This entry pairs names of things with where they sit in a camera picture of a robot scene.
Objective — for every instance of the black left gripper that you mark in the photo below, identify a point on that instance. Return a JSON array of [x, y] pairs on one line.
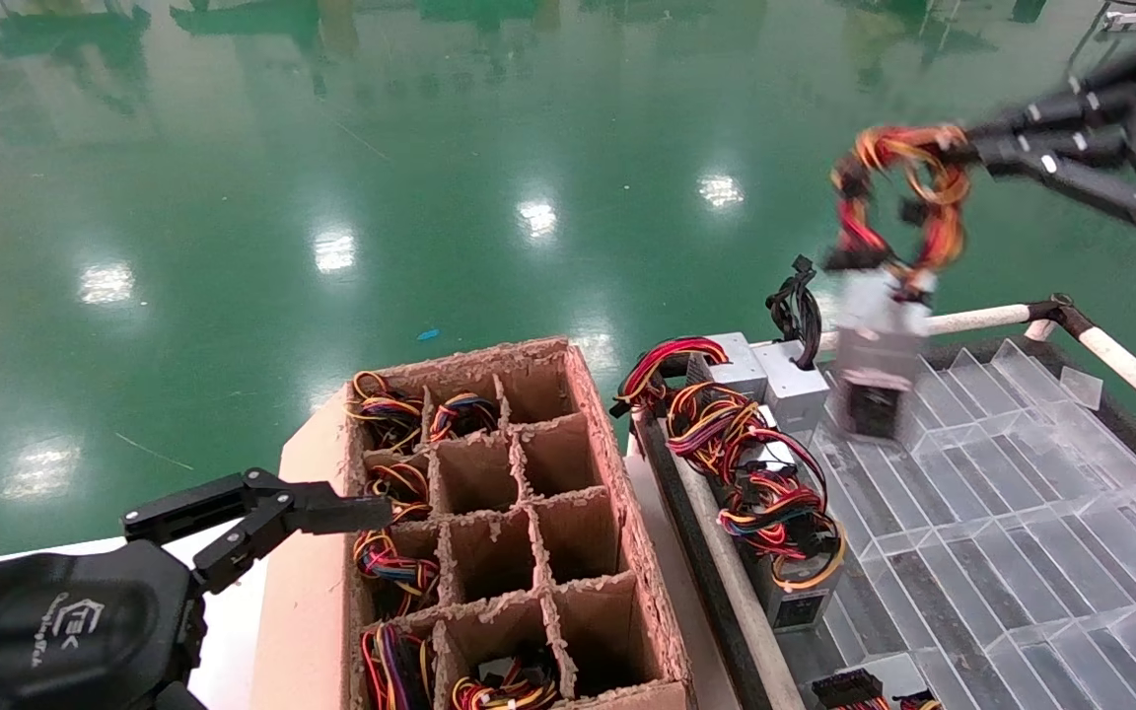
[[55, 631]]

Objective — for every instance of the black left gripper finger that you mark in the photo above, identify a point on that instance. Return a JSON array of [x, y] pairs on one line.
[[323, 514]]

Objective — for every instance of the beige cardboard sheet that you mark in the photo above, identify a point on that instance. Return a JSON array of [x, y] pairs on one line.
[[302, 611]]

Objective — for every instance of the black pipe corner joint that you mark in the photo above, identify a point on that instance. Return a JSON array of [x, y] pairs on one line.
[[1056, 314]]

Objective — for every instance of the brown cardboard divider box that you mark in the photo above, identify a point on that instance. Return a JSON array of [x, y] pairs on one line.
[[578, 552]]

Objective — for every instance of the clear acrylic divider tray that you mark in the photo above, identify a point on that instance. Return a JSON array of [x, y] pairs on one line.
[[1022, 552]]

